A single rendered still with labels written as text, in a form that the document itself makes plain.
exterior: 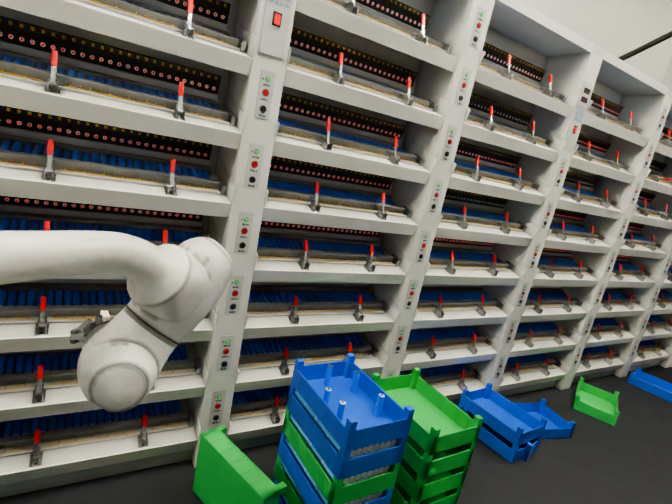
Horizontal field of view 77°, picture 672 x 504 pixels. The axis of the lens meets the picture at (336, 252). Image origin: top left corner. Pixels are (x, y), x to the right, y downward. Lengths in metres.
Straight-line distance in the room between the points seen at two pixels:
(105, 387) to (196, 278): 0.19
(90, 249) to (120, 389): 0.20
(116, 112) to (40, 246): 0.64
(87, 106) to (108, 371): 0.67
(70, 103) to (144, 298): 0.60
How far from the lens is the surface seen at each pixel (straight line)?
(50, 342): 1.30
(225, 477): 1.36
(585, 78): 2.18
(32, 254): 0.56
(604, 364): 3.30
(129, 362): 0.66
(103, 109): 1.16
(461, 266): 1.89
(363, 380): 1.33
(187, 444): 1.55
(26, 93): 1.16
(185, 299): 0.68
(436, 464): 1.38
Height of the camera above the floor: 1.07
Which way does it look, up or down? 13 degrees down
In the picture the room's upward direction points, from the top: 12 degrees clockwise
